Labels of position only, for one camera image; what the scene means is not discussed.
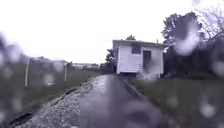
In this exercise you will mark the small white shed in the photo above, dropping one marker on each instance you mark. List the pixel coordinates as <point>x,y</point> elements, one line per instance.
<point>128,61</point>

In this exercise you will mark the row of distant buildings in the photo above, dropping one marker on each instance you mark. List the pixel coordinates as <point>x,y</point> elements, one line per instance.
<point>83,66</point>

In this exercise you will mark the wet grey gravel path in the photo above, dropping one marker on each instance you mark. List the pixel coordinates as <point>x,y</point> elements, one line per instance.
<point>106,100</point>

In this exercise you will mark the grass verge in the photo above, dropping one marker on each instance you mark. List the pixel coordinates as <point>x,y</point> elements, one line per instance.
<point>176,96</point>

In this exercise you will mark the tall dark tree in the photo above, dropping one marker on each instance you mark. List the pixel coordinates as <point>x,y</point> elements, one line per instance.
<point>176,26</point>

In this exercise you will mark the grass field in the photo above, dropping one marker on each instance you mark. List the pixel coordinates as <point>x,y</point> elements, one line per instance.
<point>43,93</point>

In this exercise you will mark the fence with pale posts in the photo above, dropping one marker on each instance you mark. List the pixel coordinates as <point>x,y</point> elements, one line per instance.
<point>26,73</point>

